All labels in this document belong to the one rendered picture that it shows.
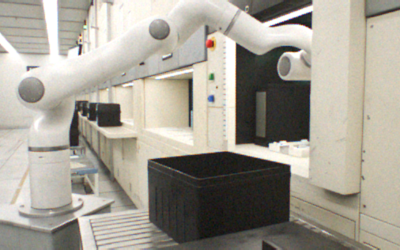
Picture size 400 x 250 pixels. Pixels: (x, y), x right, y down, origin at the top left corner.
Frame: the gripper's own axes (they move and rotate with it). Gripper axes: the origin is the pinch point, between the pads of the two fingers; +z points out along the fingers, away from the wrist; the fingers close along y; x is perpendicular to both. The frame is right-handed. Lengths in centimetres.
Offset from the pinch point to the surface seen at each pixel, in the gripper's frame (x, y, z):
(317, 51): 1.8, 17.6, -34.9
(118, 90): 3, -344, -28
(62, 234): -47, -11, -96
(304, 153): -30.9, -16.4, -8.8
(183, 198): -32, 16, -71
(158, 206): -37, 3, -73
